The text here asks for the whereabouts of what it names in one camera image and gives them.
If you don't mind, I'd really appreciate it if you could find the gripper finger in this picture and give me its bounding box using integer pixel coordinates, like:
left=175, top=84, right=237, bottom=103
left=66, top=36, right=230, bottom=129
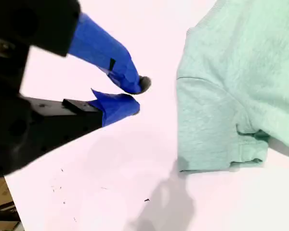
left=16, top=0, right=152, bottom=95
left=62, top=88, right=141, bottom=146

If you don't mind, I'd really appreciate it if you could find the pale green t-shirt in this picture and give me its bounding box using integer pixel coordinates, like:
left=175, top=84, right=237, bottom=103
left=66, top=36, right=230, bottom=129
left=175, top=0, right=289, bottom=173

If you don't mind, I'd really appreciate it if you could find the brown cardboard box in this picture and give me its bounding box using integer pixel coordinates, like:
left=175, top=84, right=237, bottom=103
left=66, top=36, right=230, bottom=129
left=0, top=177, right=25, bottom=231

